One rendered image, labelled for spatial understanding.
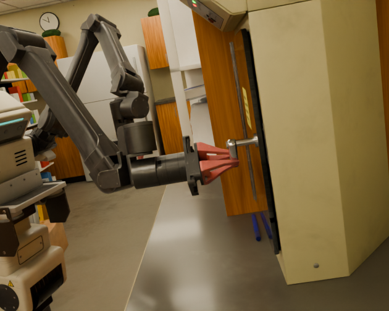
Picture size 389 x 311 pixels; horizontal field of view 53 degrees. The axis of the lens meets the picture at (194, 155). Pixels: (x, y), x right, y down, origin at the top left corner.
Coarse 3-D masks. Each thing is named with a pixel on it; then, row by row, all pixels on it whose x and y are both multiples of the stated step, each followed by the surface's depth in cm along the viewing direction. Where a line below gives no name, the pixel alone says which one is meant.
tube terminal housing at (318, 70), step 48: (288, 0) 60; (336, 0) 63; (288, 48) 61; (336, 48) 64; (288, 96) 63; (336, 96) 64; (288, 144) 65; (336, 144) 65; (384, 144) 78; (288, 192) 67; (336, 192) 66; (384, 192) 78; (288, 240) 68; (336, 240) 68; (384, 240) 79
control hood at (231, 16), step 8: (184, 0) 83; (200, 0) 68; (208, 0) 62; (216, 0) 60; (224, 0) 60; (232, 0) 60; (240, 0) 60; (216, 8) 64; (224, 8) 61; (232, 8) 60; (240, 8) 60; (224, 16) 67; (232, 16) 63; (240, 16) 64; (224, 24) 76; (232, 24) 75
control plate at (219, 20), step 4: (188, 0) 78; (196, 0) 70; (188, 4) 84; (192, 4) 80; (196, 4) 76; (200, 4) 72; (192, 8) 86; (196, 8) 81; (200, 8) 77; (204, 8) 73; (208, 8) 70; (200, 12) 84; (204, 12) 79; (208, 12) 75; (212, 12) 71; (204, 16) 85; (212, 16) 76; (216, 16) 72; (208, 20) 88; (216, 20) 78; (220, 20) 74; (216, 24) 84; (220, 24) 79
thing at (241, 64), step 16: (240, 32) 64; (240, 48) 69; (240, 64) 75; (240, 80) 82; (240, 96) 91; (256, 112) 65; (256, 128) 65; (256, 160) 76; (256, 176) 83; (256, 192) 91; (272, 208) 68; (272, 224) 69; (272, 240) 70
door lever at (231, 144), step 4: (228, 140) 70; (232, 140) 70; (236, 140) 70; (240, 140) 70; (244, 140) 70; (248, 140) 70; (252, 140) 70; (228, 144) 70; (232, 144) 70; (236, 144) 70; (240, 144) 70; (244, 144) 70; (248, 144) 70; (256, 144) 69; (228, 148) 70; (232, 148) 70; (236, 148) 71; (232, 152) 72; (236, 152) 72; (232, 156) 73; (236, 156) 73
